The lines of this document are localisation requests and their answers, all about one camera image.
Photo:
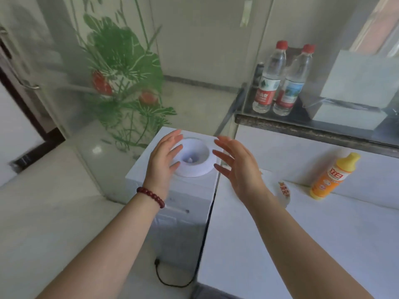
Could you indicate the person's right hand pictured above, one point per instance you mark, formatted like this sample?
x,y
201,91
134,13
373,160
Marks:
x,y
243,171

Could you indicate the person's left hand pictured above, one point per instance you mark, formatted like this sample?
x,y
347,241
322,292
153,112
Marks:
x,y
159,166

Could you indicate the person's left thumb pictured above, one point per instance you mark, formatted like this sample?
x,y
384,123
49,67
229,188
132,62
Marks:
x,y
175,165

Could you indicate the person's right thumb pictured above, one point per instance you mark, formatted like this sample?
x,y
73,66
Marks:
x,y
222,171

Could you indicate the person's right forearm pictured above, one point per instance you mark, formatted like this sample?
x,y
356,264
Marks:
x,y
299,245

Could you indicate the person's left forearm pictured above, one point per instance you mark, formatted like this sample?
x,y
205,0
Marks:
x,y
103,245

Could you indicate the white water dispenser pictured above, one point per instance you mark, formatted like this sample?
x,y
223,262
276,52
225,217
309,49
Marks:
x,y
184,214

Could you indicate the white packet with red print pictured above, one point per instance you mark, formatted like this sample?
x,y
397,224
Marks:
x,y
284,193

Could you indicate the dark stone windowsill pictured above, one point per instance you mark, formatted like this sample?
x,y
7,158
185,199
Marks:
x,y
311,132

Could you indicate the clear water bottle, green label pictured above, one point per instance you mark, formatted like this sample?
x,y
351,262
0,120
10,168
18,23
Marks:
x,y
268,80

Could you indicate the dark drink can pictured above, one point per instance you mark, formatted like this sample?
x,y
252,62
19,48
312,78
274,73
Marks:
x,y
258,74

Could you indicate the orange yellow detergent bottle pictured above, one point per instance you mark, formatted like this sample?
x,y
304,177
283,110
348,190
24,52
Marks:
x,y
332,179

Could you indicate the clear water bottle, blue label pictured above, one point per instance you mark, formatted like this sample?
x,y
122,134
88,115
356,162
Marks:
x,y
291,84

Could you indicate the frosted glass door, plant print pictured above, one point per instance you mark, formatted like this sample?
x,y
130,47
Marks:
x,y
103,74

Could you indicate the white box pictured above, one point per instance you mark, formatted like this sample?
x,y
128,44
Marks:
x,y
355,90

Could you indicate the dark brown door frame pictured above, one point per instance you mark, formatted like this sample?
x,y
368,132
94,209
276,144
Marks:
x,y
21,115

